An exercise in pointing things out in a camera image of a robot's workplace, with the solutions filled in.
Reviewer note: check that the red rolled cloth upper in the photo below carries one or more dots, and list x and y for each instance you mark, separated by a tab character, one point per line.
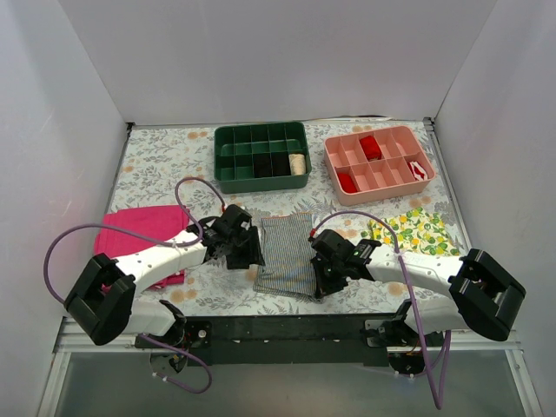
370	148

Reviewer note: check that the red white rolled cloth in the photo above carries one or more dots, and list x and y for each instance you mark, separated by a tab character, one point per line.
417	171

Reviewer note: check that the green divided organizer tray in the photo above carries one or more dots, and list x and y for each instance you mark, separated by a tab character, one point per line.
235	145

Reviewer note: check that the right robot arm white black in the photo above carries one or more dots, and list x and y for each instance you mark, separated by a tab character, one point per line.
472	291

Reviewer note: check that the red rolled cloth lower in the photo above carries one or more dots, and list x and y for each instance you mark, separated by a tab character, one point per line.
347	183

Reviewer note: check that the pink divided organizer tray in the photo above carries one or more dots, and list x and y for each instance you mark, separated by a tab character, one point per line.
378	180

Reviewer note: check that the black rolled cloth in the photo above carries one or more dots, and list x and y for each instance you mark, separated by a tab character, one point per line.
280	164
262	165

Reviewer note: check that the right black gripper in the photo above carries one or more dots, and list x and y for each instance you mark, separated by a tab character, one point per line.
328	273

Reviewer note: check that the pink folded cloth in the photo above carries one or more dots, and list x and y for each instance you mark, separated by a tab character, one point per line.
159	222

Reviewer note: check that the grey striped boxer underwear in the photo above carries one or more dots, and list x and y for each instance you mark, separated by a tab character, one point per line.
287	254

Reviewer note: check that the lemon print folded cloth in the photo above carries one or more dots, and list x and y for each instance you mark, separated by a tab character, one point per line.
422	232

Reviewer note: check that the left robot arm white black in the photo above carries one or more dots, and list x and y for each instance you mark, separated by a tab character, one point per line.
105	298

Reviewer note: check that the black metal base rail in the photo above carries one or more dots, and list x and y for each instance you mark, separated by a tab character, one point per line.
289	339

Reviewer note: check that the beige rolled sock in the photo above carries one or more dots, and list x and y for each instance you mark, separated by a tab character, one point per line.
297	164

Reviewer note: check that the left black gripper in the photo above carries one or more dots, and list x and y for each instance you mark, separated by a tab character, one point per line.
245	250

